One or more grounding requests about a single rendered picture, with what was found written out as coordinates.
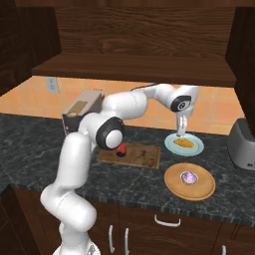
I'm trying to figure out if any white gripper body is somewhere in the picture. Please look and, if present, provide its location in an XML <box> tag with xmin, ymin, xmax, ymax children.
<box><xmin>174</xmin><ymin>112</ymin><xmax>189</xmax><ymax>137</ymax></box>

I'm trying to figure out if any golden croissant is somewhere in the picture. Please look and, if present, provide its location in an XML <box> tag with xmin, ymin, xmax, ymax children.
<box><xmin>173</xmin><ymin>137</ymin><xmax>196</xmax><ymax>149</ymax></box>

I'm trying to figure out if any brown wooden cutting board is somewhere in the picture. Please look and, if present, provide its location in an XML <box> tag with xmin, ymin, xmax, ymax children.
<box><xmin>97</xmin><ymin>141</ymin><xmax>161</xmax><ymax>170</ymax></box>

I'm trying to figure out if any dark wooden cabinet door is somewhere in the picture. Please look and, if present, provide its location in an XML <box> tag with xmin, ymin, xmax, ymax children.
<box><xmin>0</xmin><ymin>0</ymin><xmax>63</xmax><ymax>98</ymax></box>
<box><xmin>225</xmin><ymin>5</ymin><xmax>255</xmax><ymax>128</ymax></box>

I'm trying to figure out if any light blue plate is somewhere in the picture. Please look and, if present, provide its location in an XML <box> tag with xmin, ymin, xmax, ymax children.
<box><xmin>163</xmin><ymin>131</ymin><xmax>205</xmax><ymax>157</ymax></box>

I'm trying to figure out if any grey toaster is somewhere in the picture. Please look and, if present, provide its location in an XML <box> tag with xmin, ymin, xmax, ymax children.
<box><xmin>226</xmin><ymin>118</ymin><xmax>255</xmax><ymax>171</ymax></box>

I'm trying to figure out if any round wooden plate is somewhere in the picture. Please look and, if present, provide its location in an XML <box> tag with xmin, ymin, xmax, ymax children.
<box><xmin>163</xmin><ymin>161</ymin><xmax>216</xmax><ymax>202</ymax></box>

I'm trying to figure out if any red and black round object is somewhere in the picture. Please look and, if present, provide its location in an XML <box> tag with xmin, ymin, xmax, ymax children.
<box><xmin>115</xmin><ymin>142</ymin><xmax>128</xmax><ymax>158</ymax></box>

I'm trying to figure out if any dark wooden drawer front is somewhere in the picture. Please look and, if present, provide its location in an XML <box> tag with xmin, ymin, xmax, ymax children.
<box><xmin>119</xmin><ymin>204</ymin><xmax>223</xmax><ymax>255</ymax></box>

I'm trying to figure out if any dark wooden cupboard door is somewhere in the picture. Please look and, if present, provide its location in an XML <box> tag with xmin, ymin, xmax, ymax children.
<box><xmin>13</xmin><ymin>187</ymin><xmax>122</xmax><ymax>255</ymax></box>
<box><xmin>119</xmin><ymin>222</ymin><xmax>217</xmax><ymax>255</ymax></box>

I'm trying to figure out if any dark wooden wall cabinet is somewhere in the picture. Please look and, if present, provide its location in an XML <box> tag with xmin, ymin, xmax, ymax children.
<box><xmin>31</xmin><ymin>0</ymin><xmax>255</xmax><ymax>89</ymax></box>

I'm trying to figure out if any white drawer handle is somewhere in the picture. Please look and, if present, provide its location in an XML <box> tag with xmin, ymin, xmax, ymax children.
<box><xmin>153</xmin><ymin>214</ymin><xmax>182</xmax><ymax>228</ymax></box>

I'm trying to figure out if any white wall outlet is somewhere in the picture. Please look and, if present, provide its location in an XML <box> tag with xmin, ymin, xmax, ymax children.
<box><xmin>46</xmin><ymin>76</ymin><xmax>61</xmax><ymax>95</ymax></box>

